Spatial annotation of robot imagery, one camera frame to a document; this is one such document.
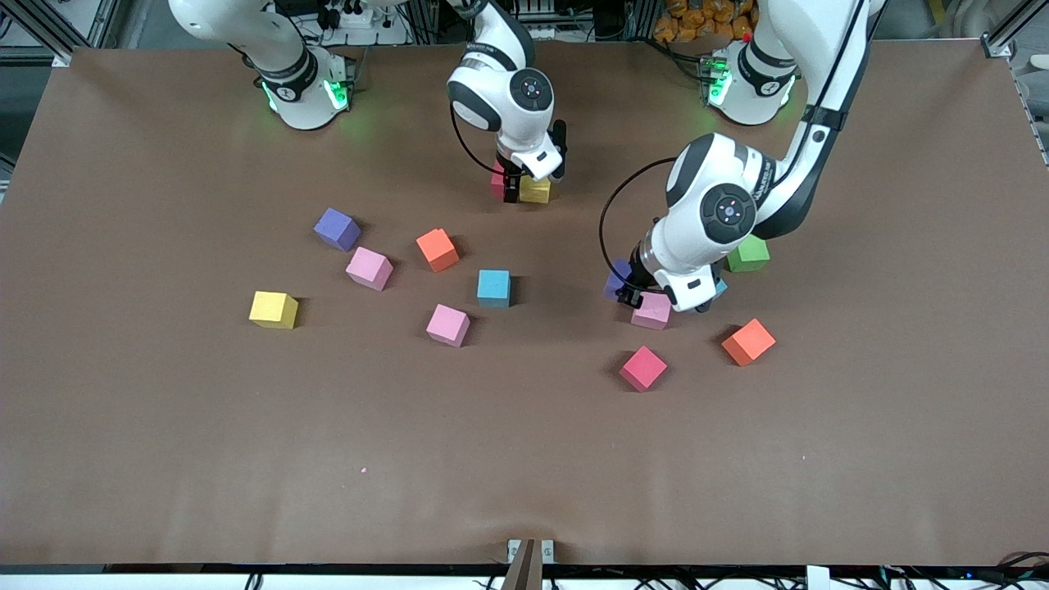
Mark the purple foam cube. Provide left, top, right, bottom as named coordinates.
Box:
left=604, top=259, right=636, bottom=300
left=314, top=207, right=362, bottom=252

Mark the pink foam cube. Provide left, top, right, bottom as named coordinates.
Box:
left=426, top=304, right=472, bottom=349
left=345, top=247, right=394, bottom=293
left=631, top=293, right=673, bottom=331

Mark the green foam cube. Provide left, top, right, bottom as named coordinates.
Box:
left=728, top=235, right=771, bottom=273

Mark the orange foam cube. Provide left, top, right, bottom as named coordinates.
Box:
left=416, top=228, right=461, bottom=274
left=721, top=318, right=777, bottom=367

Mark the grey electronics unit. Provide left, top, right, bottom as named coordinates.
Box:
left=524, top=0, right=574, bottom=42

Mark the brown paper table cover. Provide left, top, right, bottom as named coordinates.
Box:
left=0, top=37, right=1049, bottom=568

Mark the orange snack bag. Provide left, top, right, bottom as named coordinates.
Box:
left=653, top=0, right=759, bottom=43

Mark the white power strip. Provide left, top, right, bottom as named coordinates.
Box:
left=316, top=0, right=411, bottom=46

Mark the black camera cable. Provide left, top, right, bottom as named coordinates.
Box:
left=597, top=156, right=681, bottom=292

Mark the metal clamp bracket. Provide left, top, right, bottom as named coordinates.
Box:
left=502, top=538, right=555, bottom=590

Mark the aluminium frame profile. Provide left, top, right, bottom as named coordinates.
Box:
left=8, top=0, right=124, bottom=66
left=982, top=0, right=1049, bottom=60

